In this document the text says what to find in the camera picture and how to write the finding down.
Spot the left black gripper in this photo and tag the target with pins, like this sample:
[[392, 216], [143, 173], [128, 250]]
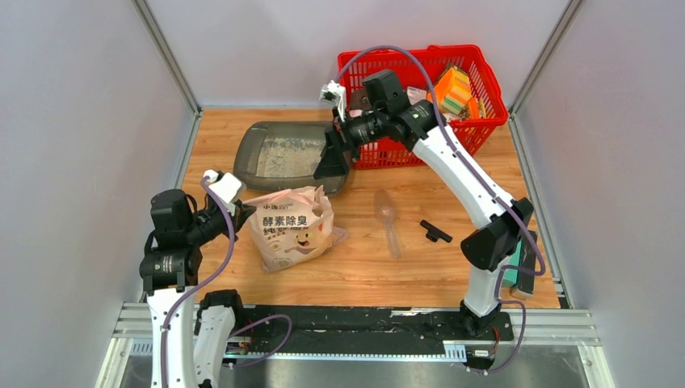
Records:
[[242, 211]]

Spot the red plastic basket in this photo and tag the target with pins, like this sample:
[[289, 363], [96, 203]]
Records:
[[435, 59]]

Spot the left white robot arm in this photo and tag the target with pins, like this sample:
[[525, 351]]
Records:
[[189, 340]]

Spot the clear plastic scoop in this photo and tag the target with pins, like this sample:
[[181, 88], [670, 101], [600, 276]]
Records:
[[386, 213]]

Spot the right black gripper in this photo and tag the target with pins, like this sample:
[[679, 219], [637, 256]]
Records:
[[332, 163]]

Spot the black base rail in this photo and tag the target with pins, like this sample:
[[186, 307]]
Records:
[[348, 330]]

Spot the grey litter box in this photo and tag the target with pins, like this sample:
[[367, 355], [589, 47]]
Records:
[[278, 155]]

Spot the black bag clip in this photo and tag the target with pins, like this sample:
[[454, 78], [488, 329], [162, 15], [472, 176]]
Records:
[[433, 233]]

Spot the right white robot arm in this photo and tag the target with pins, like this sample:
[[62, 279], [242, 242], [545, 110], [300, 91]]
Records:
[[499, 219]]

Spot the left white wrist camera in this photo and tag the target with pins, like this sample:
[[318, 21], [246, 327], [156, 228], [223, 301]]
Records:
[[224, 188]]

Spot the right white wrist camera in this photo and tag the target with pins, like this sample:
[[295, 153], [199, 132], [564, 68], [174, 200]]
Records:
[[335, 94]]

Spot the orange sponge pack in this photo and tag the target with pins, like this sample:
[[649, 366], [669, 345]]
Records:
[[454, 94]]

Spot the pink cat litter bag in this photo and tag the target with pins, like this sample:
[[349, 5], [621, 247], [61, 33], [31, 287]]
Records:
[[293, 226]]

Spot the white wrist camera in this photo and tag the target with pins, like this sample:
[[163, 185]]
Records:
[[224, 188], [335, 94]]

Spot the grey small box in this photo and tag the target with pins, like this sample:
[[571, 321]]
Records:
[[415, 94]]

